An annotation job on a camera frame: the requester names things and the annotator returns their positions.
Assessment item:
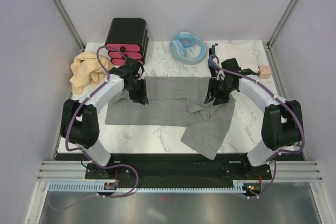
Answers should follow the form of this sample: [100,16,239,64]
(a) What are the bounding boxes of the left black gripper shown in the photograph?
[125,78,149,105]

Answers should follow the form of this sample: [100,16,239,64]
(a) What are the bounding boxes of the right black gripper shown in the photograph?
[204,77,235,106]

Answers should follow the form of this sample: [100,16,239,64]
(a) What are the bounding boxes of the grey t shirt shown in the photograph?
[105,77,236,160]

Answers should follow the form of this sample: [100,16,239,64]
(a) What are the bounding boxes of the light blue headphones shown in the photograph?
[169,31,206,65]

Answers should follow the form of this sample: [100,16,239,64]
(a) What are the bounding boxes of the black pink drawer box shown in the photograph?
[105,18,149,66]

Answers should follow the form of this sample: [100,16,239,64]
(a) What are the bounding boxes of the yellow t shirt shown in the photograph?
[69,52,107,94]

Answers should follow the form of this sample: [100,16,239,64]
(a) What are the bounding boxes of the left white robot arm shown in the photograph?
[60,59,149,178]

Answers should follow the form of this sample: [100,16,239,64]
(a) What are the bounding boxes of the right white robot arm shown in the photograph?
[205,54,306,179]

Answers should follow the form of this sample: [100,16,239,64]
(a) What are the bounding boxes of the white blue folded t shirt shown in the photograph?
[205,40,269,72]

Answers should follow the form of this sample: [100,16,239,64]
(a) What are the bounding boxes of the pink cube power strip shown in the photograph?
[258,65,272,79]

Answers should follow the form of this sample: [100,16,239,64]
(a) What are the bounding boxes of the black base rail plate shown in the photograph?
[56,152,272,189]

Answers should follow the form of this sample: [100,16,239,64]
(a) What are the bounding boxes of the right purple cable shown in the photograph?
[208,54,307,200]

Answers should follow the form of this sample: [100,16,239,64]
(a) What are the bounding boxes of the light blue cable duct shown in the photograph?
[48,182,246,194]

